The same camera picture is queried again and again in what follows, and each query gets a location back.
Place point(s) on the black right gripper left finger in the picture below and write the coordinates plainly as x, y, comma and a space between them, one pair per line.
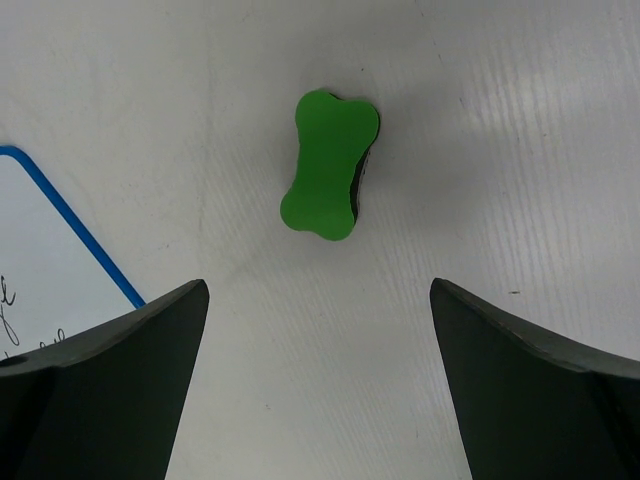
105, 403

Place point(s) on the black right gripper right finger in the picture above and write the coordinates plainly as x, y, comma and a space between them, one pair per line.
530, 403

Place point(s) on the blue-framed whiteboard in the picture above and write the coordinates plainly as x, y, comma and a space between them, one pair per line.
56, 279

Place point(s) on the green bone-shaped eraser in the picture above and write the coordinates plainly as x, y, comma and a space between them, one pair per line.
334, 136

